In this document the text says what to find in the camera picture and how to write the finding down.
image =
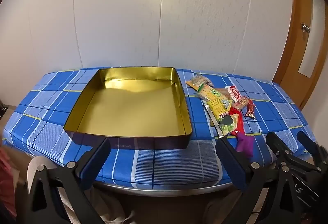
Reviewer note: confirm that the orange peanut packet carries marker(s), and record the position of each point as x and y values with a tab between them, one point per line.
198	80

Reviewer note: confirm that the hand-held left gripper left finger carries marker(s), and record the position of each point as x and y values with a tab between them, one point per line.
94	160

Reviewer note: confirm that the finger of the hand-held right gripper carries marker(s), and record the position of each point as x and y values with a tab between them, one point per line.
278	146
308	144

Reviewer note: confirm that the blue plaid tablecloth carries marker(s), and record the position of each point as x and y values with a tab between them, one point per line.
166	162

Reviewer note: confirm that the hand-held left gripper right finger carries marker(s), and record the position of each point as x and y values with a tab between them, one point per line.
232	160

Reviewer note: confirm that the dark red chocolate candy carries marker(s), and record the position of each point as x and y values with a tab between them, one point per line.
250	109

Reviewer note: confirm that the metal door knob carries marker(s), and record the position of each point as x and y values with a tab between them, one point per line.
305	27

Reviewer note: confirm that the green yellow cracker packet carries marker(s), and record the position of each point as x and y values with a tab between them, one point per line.
211	92

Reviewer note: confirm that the gold tin box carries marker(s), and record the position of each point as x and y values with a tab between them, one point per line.
128	111

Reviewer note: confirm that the purple packet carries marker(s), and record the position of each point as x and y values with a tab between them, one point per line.
244	144

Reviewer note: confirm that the person's left leg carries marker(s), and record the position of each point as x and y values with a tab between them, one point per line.
112	208

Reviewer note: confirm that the red ruffled cloth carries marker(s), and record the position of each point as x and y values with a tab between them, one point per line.
6	183

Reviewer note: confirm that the wooden door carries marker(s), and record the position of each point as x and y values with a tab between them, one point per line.
289	47

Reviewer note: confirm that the pink oat bar packet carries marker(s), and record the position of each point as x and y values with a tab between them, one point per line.
240	103

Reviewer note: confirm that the red white candy packet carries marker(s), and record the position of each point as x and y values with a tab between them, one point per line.
234	93

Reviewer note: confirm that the yellow seaweed packet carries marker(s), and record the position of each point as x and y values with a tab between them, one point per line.
220	111

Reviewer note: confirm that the plain red snack packet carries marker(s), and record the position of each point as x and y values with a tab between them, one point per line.
237	124

